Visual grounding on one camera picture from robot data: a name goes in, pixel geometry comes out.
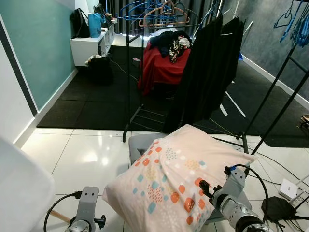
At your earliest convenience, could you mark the pink patterned pillow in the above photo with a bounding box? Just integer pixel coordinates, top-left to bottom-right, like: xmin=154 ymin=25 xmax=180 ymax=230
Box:
xmin=102 ymin=124 xmax=256 ymax=232

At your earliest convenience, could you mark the wooden stick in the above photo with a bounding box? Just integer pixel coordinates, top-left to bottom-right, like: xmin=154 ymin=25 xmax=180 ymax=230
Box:
xmin=49 ymin=209 xmax=72 ymax=224

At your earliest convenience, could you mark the black hexagonal floor device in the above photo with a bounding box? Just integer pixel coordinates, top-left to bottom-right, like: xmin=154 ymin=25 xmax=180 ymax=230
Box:
xmin=261 ymin=196 xmax=296 ymax=222

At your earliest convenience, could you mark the white power adapter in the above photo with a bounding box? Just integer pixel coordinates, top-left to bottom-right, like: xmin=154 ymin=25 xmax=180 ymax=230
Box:
xmin=279 ymin=178 xmax=299 ymax=201

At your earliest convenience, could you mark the black slanted clothes rack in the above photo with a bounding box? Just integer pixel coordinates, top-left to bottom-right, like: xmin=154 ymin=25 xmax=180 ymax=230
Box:
xmin=241 ymin=43 xmax=309 ymax=156

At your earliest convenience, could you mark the black hanging garment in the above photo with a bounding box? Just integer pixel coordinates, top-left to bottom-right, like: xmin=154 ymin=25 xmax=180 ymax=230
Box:
xmin=176 ymin=14 xmax=246 ymax=134

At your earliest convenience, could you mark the black floor mat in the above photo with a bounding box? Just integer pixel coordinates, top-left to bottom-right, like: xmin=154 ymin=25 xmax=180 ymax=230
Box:
xmin=37 ymin=45 xmax=309 ymax=148

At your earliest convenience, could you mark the red cloth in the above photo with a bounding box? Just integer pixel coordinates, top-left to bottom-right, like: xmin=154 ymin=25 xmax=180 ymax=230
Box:
xmin=138 ymin=41 xmax=192 ymax=96

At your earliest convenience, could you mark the dark clothes pile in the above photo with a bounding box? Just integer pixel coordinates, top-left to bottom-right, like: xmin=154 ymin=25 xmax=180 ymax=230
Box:
xmin=155 ymin=30 xmax=193 ymax=63

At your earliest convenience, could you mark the black floor bag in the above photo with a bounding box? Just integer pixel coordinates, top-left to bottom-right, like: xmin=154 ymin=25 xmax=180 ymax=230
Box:
xmin=86 ymin=55 xmax=114 ymax=87

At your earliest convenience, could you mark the pink clothes hanger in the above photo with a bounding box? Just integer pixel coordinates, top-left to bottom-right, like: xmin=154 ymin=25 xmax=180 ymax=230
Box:
xmin=139 ymin=4 xmax=190 ymax=28

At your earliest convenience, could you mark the white shelf unit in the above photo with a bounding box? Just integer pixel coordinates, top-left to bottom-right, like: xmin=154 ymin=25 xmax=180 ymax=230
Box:
xmin=70 ymin=24 xmax=115 ymax=67

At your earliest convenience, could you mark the blue bag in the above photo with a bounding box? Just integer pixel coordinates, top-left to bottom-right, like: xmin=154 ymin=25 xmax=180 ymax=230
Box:
xmin=88 ymin=12 xmax=103 ymax=39

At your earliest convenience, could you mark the black backpack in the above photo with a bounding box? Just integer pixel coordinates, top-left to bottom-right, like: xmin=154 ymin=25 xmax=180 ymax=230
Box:
xmin=70 ymin=8 xmax=91 ymax=39

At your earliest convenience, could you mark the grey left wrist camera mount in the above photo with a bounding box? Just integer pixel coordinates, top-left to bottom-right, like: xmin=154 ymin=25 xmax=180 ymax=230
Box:
xmin=76 ymin=187 xmax=100 ymax=221

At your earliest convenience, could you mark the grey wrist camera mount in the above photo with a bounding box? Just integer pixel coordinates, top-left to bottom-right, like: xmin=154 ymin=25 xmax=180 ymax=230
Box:
xmin=76 ymin=187 xmax=100 ymax=221
xmin=222 ymin=167 xmax=250 ymax=200

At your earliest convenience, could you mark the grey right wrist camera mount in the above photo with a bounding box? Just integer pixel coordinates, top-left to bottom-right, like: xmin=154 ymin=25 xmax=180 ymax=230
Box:
xmin=222 ymin=167 xmax=250 ymax=200

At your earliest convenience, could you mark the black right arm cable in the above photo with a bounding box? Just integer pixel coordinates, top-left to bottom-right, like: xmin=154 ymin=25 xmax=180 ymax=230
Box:
xmin=225 ymin=164 xmax=269 ymax=209

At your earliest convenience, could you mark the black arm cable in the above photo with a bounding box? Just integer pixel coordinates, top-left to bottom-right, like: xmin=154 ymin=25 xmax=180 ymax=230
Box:
xmin=225 ymin=164 xmax=269 ymax=209
xmin=43 ymin=191 xmax=83 ymax=232

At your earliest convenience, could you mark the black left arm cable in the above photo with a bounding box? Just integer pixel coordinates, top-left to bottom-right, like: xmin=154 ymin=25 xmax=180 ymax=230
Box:
xmin=43 ymin=191 xmax=83 ymax=232

